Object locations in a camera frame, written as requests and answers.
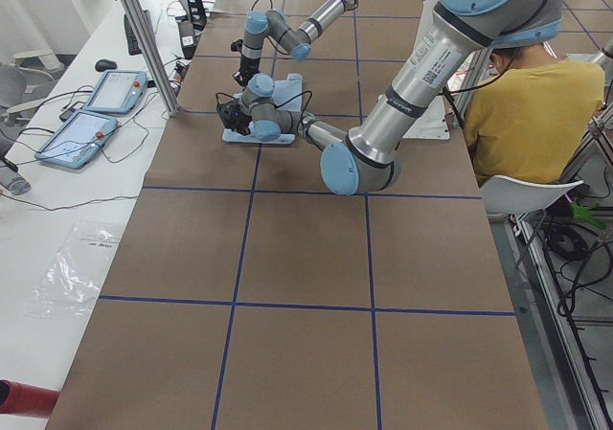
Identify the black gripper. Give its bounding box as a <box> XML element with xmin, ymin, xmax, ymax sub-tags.
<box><xmin>216</xmin><ymin>98</ymin><xmax>251</xmax><ymax>136</ymax></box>
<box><xmin>231</xmin><ymin>39</ymin><xmax>261</xmax><ymax>87</ymax></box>

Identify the light blue striped shirt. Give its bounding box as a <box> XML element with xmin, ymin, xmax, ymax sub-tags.
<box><xmin>222</xmin><ymin>73</ymin><xmax>303</xmax><ymax>145</ymax></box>

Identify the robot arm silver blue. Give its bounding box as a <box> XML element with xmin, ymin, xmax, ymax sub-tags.
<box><xmin>231</xmin><ymin>0</ymin><xmax>359</xmax><ymax>87</ymax></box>
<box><xmin>217</xmin><ymin>0</ymin><xmax>563</xmax><ymax>195</ymax></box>

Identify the upper teach pendant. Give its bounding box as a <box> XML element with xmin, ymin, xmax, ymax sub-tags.
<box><xmin>83</xmin><ymin>70</ymin><xmax>148</xmax><ymax>115</ymax></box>

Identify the teach pendant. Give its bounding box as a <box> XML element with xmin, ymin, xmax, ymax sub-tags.
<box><xmin>34</xmin><ymin>110</ymin><xmax>119</xmax><ymax>170</ymax></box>
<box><xmin>83</xmin><ymin>70</ymin><xmax>148</xmax><ymax>115</ymax></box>

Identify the black keyboard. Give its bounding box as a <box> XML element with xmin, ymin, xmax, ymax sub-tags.
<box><xmin>124</xmin><ymin>10</ymin><xmax>154</xmax><ymax>56</ymax></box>

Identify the black computer mouse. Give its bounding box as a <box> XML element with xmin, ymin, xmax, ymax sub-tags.
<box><xmin>95</xmin><ymin>58</ymin><xmax>118</xmax><ymax>72</ymax></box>

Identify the lower teach pendant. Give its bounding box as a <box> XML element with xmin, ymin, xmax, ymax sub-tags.
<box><xmin>34</xmin><ymin>110</ymin><xmax>119</xmax><ymax>170</ymax></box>

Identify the clear plastic bag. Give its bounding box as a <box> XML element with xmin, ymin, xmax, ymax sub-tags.
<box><xmin>24</xmin><ymin>221</ymin><xmax>125</xmax><ymax>320</ymax></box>

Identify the person in yellow shirt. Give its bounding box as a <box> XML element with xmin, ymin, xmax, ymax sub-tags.
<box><xmin>464</xmin><ymin>44</ymin><xmax>605</xmax><ymax>184</ymax></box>

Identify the white plastic chair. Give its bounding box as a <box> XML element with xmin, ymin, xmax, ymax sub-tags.
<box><xmin>480</xmin><ymin>175</ymin><xmax>583</xmax><ymax>215</ymax></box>

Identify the red cylinder object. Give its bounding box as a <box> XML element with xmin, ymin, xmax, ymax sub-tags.
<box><xmin>1</xmin><ymin>379</ymin><xmax>59</xmax><ymax>419</ymax></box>

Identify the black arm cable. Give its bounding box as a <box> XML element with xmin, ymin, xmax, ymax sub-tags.
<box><xmin>250</xmin><ymin>0</ymin><xmax>293</xmax><ymax>60</ymax></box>
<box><xmin>214</xmin><ymin>89</ymin><xmax>315</xmax><ymax>137</ymax></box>

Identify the aluminium frame post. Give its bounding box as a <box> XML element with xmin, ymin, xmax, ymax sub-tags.
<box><xmin>121</xmin><ymin>0</ymin><xmax>179</xmax><ymax>117</ymax></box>

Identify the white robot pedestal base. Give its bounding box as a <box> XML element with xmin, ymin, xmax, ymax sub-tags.
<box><xmin>403</xmin><ymin>97</ymin><xmax>450</xmax><ymax>141</ymax></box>

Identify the green handled tool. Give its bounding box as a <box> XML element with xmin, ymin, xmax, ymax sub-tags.
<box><xmin>570</xmin><ymin>201</ymin><xmax>606</xmax><ymax>230</ymax></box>

